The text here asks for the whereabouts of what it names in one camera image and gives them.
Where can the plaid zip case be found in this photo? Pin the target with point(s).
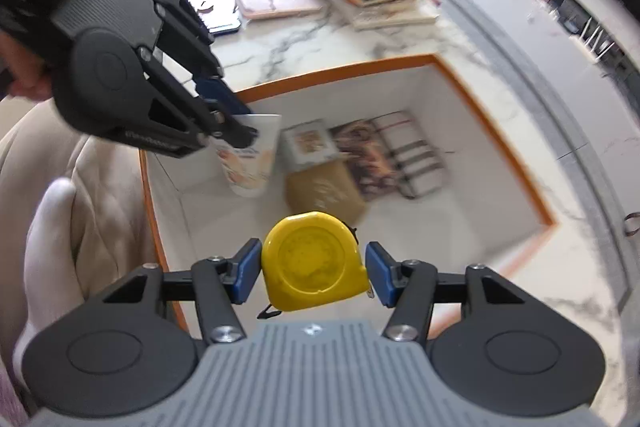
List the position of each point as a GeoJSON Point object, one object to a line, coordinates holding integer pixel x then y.
{"type": "Point", "coordinates": [415, 152]}

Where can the cream upholstered chair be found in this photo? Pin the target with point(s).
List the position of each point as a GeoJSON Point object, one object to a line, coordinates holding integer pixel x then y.
{"type": "Point", "coordinates": [90, 207]}

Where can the white cosmetic tube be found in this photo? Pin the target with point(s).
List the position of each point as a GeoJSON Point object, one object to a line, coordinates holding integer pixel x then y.
{"type": "Point", "coordinates": [250, 167]}

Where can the orange cardboard box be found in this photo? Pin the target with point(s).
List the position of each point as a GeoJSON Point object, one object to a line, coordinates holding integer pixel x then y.
{"type": "Point", "coordinates": [425, 227]}

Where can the person's left hand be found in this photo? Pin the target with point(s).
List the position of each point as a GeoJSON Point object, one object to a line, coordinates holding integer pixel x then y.
{"type": "Point", "coordinates": [25, 69]}

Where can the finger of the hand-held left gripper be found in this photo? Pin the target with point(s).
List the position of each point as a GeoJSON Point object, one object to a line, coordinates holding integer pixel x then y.
{"type": "Point", "coordinates": [235, 133]}
{"type": "Point", "coordinates": [220, 94]}

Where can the yellow tape measure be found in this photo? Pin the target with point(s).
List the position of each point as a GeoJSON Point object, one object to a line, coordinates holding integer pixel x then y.
{"type": "Point", "coordinates": [310, 262]}

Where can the dark-edged tablet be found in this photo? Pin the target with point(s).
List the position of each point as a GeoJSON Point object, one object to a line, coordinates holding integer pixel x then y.
{"type": "Point", "coordinates": [220, 14]}

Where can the illustrated card pack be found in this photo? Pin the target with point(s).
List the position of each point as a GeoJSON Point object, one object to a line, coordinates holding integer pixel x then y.
{"type": "Point", "coordinates": [370, 162]}

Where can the pale books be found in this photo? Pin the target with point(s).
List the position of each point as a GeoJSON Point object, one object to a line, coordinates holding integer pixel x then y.
{"type": "Point", "coordinates": [395, 14]}

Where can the clear plastic box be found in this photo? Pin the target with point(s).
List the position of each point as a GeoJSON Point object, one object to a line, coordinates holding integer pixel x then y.
{"type": "Point", "coordinates": [310, 144]}

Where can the white router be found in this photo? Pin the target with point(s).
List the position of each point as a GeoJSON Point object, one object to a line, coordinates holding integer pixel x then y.
{"type": "Point", "coordinates": [597, 39]}

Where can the gold cardboard box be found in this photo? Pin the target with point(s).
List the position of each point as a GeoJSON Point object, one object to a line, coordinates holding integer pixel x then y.
{"type": "Point", "coordinates": [322, 192]}

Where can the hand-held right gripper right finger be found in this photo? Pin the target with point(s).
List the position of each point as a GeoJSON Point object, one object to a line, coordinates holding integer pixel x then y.
{"type": "Point", "coordinates": [380, 274]}

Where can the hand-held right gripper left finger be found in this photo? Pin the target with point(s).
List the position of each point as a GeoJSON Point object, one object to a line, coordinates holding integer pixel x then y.
{"type": "Point", "coordinates": [247, 269]}

